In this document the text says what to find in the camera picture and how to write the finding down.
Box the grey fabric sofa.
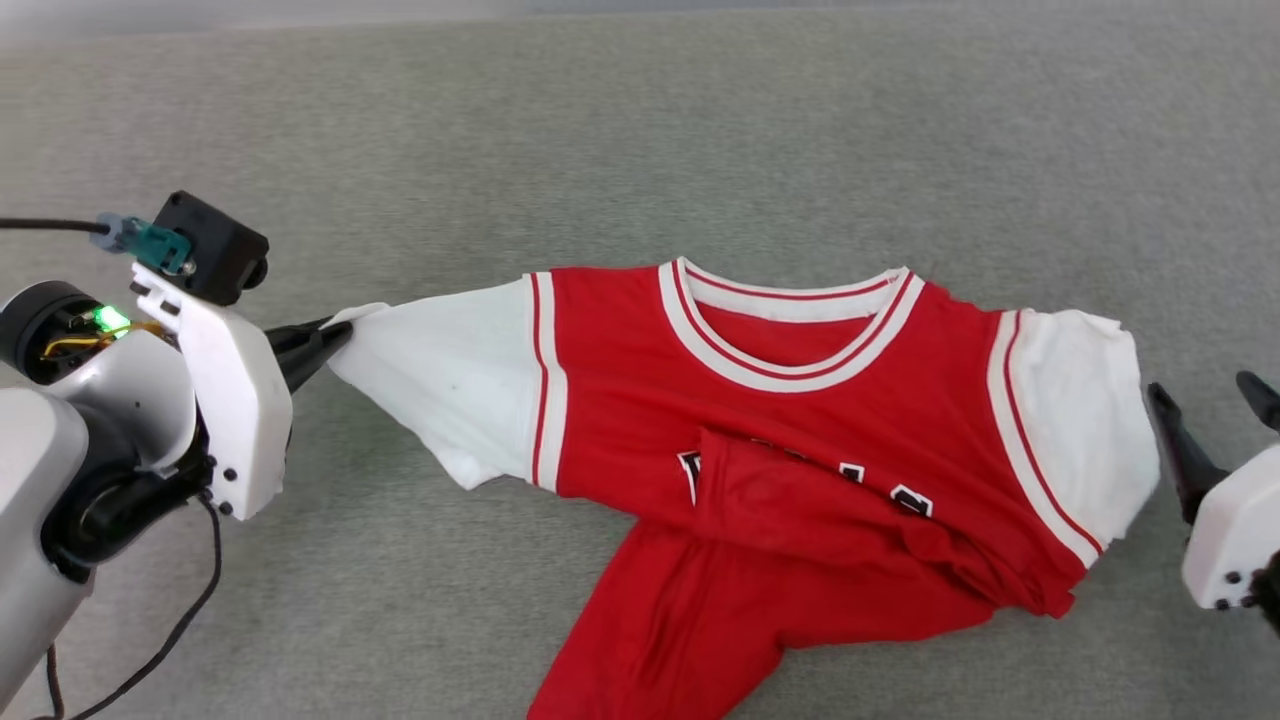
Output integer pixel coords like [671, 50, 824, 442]
[0, 5, 1280, 720]

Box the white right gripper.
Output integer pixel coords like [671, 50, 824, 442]
[1146, 370, 1280, 612]

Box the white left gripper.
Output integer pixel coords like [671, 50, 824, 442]
[131, 261, 354, 522]

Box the red and white basketball jersey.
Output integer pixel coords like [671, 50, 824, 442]
[328, 256, 1162, 720]

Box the black camera cable teal plug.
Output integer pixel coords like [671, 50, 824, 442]
[0, 212, 197, 278]

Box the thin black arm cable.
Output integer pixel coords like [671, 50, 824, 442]
[30, 488, 224, 720]

